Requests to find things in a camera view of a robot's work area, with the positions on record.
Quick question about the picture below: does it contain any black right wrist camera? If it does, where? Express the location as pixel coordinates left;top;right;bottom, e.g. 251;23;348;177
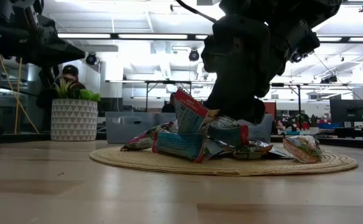
293;29;321;56

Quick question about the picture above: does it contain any red band granola bar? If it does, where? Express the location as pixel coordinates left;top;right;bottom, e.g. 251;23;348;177
121;121;176;152

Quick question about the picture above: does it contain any green potted plant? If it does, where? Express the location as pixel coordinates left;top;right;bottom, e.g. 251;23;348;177
52;77;101;103

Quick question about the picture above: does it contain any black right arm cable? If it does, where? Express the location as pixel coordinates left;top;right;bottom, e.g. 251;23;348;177
174;0;218;23

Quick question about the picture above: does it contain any person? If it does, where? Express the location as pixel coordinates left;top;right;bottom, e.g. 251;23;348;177
36;64;87;110
161;92;176;113

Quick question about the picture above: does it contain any white triangle-pattern plant pot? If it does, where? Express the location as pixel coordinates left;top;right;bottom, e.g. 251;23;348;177
50;98;98;142

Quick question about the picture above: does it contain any yellow extension cable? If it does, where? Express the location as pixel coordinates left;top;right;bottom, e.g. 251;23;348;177
0;54;40;134

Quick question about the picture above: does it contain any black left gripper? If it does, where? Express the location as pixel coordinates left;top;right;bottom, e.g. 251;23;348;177
0;17;86;68

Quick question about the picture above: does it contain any dark computer monitor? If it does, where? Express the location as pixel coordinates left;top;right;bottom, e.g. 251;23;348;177
329;99;363;124

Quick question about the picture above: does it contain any blue wrapper granola bar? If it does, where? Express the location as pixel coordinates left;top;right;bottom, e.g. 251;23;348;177
207;124;250;146
152;130;207;164
173;88;219;134

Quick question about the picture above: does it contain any grey plastic bin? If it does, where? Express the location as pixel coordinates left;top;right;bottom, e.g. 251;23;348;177
248;113;274;144
105;111;160;144
156;112;177;125

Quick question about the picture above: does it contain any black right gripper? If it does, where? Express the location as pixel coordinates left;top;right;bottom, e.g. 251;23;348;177
201;17;313;125

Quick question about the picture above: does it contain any orange office partition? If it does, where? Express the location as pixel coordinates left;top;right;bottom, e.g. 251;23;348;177
263;101;277;121

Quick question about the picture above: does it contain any round woven straw placemat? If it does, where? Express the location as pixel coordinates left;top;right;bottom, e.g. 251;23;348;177
89;146;359;177

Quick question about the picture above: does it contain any long ceiling light bar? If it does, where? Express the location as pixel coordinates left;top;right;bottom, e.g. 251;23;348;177
57;32;363;43

